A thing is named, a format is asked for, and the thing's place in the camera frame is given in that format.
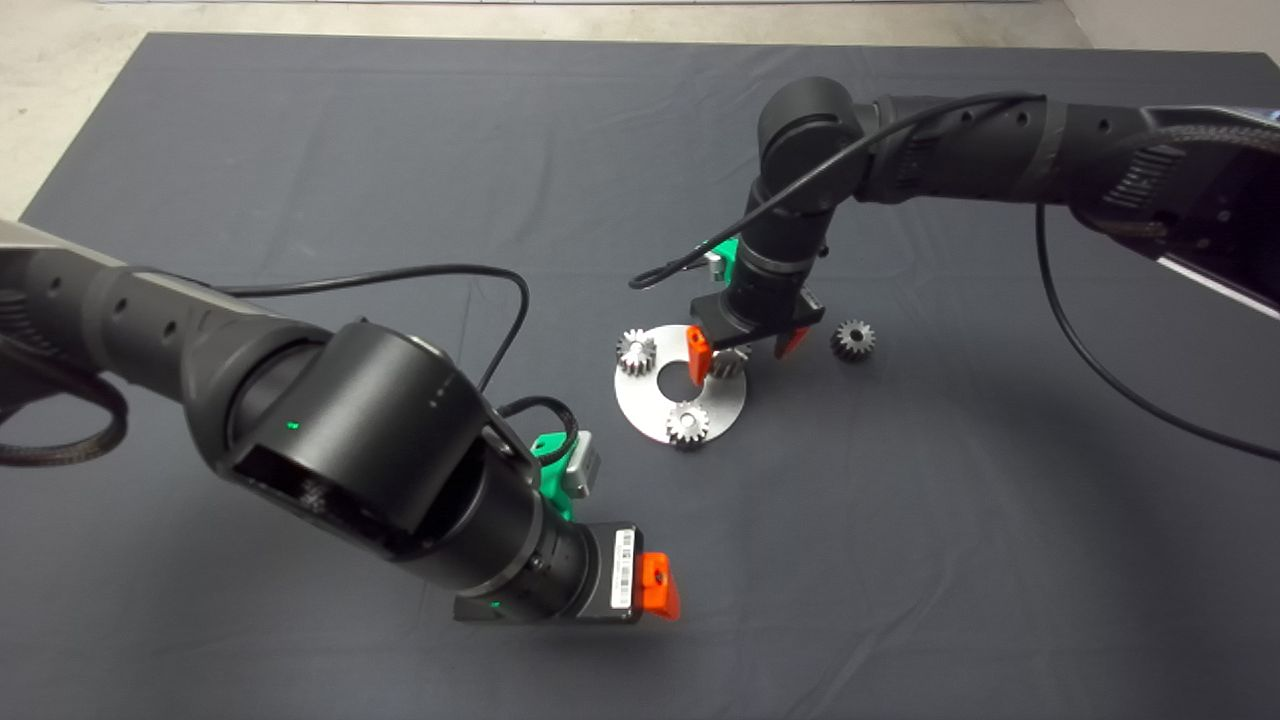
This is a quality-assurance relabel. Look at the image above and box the green left camera mount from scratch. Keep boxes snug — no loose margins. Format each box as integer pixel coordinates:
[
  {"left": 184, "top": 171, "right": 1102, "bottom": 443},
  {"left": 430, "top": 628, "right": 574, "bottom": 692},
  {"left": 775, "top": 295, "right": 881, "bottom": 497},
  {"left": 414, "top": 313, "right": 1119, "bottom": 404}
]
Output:
[{"left": 530, "top": 430, "right": 581, "bottom": 521}]

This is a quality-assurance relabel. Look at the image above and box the black camera cable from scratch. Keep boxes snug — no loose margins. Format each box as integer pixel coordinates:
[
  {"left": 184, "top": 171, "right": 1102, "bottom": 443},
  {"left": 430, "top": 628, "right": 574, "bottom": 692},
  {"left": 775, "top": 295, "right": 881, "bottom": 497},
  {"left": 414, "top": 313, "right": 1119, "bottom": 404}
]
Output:
[
  {"left": 628, "top": 92, "right": 1280, "bottom": 463},
  {"left": 215, "top": 264, "right": 583, "bottom": 463}
]

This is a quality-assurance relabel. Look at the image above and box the black left camera cable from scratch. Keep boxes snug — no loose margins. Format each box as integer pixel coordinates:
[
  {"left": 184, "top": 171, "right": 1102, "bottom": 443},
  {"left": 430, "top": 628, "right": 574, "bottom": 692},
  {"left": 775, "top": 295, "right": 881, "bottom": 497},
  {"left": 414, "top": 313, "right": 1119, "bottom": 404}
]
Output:
[{"left": 215, "top": 264, "right": 583, "bottom": 463}]

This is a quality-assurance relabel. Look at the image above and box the dark grey table cloth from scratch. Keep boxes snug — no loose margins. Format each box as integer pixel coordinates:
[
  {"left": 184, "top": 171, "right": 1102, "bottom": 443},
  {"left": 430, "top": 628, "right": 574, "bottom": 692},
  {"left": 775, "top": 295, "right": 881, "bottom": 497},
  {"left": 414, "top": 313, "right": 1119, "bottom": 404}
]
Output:
[{"left": 20, "top": 33, "right": 1280, "bottom": 720}]

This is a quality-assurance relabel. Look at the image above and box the silver left camera box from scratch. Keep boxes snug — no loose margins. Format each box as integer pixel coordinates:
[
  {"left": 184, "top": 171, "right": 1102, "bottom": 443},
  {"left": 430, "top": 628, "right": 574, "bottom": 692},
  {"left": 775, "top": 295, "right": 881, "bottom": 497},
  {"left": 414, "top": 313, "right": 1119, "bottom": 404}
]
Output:
[{"left": 562, "top": 430, "right": 601, "bottom": 499}]

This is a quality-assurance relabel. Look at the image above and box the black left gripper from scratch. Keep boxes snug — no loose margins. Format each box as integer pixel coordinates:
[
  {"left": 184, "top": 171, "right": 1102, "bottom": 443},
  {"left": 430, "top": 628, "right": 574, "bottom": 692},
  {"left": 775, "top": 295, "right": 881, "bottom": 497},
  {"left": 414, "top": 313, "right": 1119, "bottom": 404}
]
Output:
[{"left": 453, "top": 522, "right": 682, "bottom": 626}]

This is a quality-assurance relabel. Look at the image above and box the small dark steel gear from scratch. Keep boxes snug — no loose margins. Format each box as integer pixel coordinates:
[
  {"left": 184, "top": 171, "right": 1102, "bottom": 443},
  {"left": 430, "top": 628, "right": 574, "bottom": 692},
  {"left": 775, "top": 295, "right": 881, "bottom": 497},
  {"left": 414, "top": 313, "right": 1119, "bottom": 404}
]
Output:
[{"left": 831, "top": 318, "right": 877, "bottom": 363}]

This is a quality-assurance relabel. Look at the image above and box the round metal plate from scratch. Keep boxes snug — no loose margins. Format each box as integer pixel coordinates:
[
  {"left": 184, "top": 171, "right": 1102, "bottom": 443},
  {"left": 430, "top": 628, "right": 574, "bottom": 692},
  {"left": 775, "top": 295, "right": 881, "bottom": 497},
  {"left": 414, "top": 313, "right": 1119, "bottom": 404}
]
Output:
[{"left": 613, "top": 325, "right": 748, "bottom": 448}]

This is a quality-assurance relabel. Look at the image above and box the black braided cable sleeve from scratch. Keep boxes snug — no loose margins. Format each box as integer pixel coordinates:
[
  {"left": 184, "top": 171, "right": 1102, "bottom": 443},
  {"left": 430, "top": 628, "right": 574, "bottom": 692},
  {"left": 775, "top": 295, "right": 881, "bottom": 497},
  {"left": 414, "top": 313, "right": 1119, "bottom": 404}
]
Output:
[{"left": 0, "top": 330, "right": 129, "bottom": 468}]

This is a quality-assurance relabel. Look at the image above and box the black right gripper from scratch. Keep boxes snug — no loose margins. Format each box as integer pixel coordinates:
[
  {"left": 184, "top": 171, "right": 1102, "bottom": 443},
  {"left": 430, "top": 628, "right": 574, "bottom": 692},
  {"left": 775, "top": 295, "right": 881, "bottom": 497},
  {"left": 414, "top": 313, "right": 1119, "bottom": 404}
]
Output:
[{"left": 686, "top": 290, "right": 828, "bottom": 388}]

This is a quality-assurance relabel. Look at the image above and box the black right camera cable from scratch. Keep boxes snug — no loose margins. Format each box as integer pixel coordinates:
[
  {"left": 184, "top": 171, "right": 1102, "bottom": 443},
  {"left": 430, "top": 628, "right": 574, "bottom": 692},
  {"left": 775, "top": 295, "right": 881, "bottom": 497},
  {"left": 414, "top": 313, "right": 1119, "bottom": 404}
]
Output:
[{"left": 628, "top": 92, "right": 1280, "bottom": 463}]

